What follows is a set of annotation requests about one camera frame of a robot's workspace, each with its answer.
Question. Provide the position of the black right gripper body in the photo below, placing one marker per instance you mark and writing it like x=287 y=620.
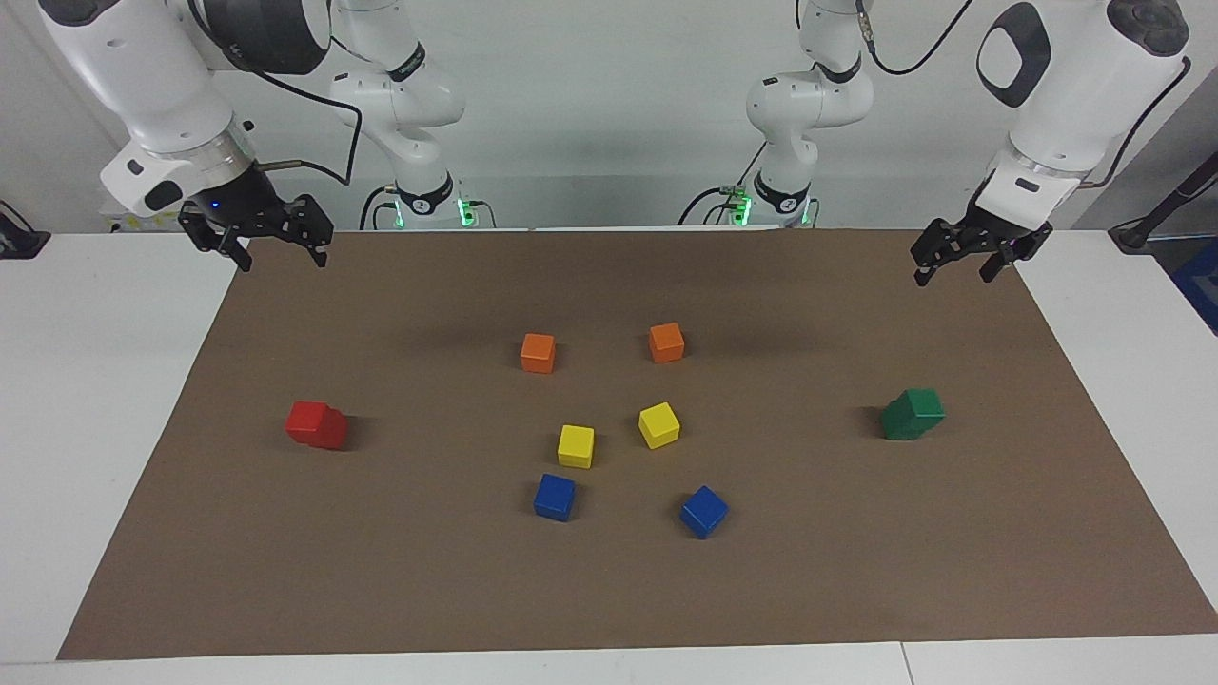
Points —
x=247 y=205

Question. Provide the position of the orange cube block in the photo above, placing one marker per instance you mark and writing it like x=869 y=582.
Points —
x=666 y=342
x=538 y=353

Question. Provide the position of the brown table mat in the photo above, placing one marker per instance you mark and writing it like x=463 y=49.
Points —
x=285 y=552

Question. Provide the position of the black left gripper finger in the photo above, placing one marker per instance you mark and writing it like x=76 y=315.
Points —
x=994 y=264
x=924 y=271

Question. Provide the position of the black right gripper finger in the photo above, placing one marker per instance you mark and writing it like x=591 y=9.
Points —
x=240 y=255
x=321 y=249

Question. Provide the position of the black device at table edge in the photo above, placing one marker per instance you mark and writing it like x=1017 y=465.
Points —
x=19 y=240

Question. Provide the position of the black stand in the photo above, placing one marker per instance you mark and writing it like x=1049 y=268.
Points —
x=1137 y=233

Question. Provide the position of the beige box with yellow label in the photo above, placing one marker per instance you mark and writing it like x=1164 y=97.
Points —
x=133 y=225

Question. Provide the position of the yellow cube block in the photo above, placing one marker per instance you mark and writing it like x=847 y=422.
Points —
x=576 y=446
x=658 y=425

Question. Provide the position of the blue crate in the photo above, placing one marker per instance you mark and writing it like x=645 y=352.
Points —
x=1201 y=285

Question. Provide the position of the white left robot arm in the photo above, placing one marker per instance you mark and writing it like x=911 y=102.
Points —
x=1056 y=95

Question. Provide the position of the blue cube block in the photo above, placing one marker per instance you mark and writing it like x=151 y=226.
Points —
x=704 y=512
x=555 y=498

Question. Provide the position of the red cube block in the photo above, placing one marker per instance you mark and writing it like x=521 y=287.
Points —
x=335 y=436
x=304 y=417

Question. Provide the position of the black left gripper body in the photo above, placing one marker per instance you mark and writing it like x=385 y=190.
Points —
x=985 y=233

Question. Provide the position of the green cube block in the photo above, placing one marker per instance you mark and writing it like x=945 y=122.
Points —
x=923 y=404
x=894 y=426

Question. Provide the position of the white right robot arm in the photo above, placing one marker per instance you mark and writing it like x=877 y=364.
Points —
x=162 y=86

